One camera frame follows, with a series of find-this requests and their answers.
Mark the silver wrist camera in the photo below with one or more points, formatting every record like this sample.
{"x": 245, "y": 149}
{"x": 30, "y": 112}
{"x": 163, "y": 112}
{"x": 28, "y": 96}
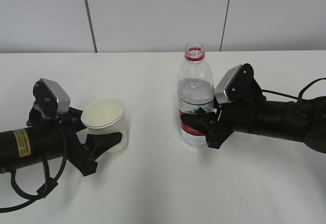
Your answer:
{"x": 238, "y": 83}
{"x": 50, "y": 98}

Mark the clear water bottle red label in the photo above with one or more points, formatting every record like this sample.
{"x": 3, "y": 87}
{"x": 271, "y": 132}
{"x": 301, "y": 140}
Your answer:
{"x": 195, "y": 89}

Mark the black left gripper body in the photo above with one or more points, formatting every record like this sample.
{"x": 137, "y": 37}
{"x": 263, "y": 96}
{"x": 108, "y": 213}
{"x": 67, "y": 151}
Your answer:
{"x": 57, "y": 137}

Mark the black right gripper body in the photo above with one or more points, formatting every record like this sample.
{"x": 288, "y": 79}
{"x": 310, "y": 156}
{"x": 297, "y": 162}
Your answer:
{"x": 240, "y": 116}

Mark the white paper cup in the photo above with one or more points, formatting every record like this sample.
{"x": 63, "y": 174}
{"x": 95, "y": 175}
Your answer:
{"x": 106, "y": 116}

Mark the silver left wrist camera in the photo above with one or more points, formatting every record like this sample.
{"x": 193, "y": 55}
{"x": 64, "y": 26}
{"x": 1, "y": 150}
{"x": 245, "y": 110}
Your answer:
{"x": 50, "y": 98}

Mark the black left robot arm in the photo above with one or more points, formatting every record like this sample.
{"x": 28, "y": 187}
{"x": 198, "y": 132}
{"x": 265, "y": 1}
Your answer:
{"x": 19, "y": 148}

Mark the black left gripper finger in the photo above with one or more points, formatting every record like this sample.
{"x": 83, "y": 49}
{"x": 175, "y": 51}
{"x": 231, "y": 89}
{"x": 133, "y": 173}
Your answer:
{"x": 99, "y": 144}
{"x": 75, "y": 115}

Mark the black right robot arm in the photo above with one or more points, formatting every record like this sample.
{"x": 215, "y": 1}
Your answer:
{"x": 293, "y": 121}

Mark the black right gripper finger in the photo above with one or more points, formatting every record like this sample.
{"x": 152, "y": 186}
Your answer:
{"x": 198, "y": 124}

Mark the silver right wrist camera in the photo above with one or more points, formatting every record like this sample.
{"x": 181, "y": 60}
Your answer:
{"x": 238, "y": 83}

